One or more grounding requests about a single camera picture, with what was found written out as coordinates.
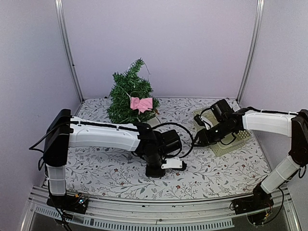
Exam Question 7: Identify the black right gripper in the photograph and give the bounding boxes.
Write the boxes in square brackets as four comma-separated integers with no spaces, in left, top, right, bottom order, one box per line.
[192,119,235,147]

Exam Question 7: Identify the pale round tree base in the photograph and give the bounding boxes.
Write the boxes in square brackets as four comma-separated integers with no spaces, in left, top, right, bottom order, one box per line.
[146,117,161,127]

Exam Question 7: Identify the pink bow ornament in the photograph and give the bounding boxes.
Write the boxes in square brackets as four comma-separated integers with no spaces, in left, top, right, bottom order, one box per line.
[130,97,153,114]

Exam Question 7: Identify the small green christmas tree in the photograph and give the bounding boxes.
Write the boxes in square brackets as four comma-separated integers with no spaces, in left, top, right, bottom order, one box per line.
[107,58,159,124]

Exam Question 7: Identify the clear string light garland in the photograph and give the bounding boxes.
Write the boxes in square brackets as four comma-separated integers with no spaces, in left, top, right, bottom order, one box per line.
[118,59,159,123]

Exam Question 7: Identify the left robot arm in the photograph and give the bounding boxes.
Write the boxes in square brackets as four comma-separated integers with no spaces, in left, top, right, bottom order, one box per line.
[43,109,185,209]

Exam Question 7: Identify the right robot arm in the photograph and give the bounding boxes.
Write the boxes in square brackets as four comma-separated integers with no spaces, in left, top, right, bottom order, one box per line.
[196,99,308,210]

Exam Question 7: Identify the cream perforated plastic basket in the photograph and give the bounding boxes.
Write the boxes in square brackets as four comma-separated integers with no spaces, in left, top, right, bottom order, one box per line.
[201,110,251,157]

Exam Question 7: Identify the floral patterned table mat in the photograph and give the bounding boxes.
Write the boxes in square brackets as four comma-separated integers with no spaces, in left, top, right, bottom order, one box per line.
[66,98,270,200]

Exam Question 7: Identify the right black cable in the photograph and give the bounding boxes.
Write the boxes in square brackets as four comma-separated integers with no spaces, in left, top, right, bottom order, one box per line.
[218,131,239,146]

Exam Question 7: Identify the black cable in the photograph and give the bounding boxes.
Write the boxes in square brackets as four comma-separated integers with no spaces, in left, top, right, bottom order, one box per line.
[151,122,205,159]
[218,131,239,146]

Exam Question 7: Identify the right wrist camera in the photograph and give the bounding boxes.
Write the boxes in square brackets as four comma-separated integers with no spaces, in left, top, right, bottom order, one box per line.
[194,115,213,129]

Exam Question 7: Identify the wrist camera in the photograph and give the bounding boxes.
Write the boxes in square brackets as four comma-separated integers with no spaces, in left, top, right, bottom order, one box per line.
[161,157,187,171]
[194,115,213,129]

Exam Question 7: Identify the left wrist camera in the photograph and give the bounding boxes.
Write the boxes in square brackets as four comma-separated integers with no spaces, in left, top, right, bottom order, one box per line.
[161,157,187,171]

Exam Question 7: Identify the left black cable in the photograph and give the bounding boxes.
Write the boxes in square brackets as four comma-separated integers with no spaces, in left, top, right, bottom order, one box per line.
[151,122,205,159]

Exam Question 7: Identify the front aluminium rail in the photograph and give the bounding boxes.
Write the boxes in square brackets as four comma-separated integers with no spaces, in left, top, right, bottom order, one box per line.
[20,186,303,231]

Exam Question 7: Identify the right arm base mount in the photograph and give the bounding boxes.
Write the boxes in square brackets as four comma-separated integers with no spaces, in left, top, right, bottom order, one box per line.
[229,184,274,226]

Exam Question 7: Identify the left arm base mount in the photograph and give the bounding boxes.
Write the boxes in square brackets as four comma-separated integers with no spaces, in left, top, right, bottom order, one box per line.
[47,193,89,214]

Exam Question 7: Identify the right aluminium frame post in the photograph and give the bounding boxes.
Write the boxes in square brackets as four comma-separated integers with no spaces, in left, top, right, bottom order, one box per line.
[236,0,265,103]

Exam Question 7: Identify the aluminium frame post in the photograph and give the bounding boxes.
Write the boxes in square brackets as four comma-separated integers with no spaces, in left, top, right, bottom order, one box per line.
[54,0,84,103]
[236,0,265,103]

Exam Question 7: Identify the left aluminium frame post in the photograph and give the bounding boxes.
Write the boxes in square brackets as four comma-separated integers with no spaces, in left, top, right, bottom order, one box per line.
[54,0,84,103]

